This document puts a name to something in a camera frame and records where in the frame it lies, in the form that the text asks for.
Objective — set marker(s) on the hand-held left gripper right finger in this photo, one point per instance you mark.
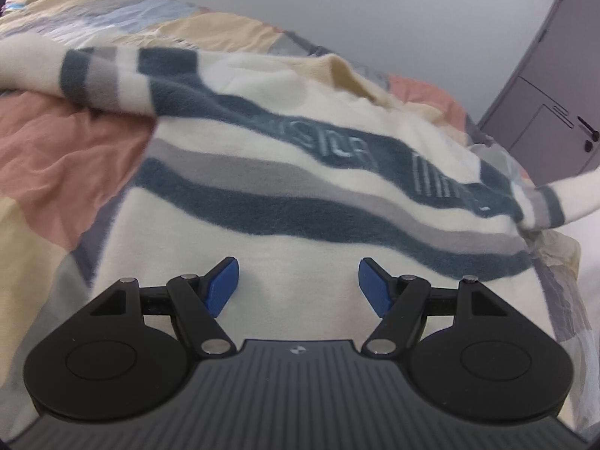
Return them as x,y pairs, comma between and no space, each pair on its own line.
375,286

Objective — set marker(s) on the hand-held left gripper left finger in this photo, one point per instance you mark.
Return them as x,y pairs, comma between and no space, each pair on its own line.
222,286

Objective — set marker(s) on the cream striped fleece blanket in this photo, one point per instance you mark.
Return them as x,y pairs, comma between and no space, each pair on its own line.
300,243

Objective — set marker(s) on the patchwork quilt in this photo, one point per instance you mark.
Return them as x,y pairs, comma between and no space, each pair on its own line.
56,150

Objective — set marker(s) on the grey door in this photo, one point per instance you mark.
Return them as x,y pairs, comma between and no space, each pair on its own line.
539,103

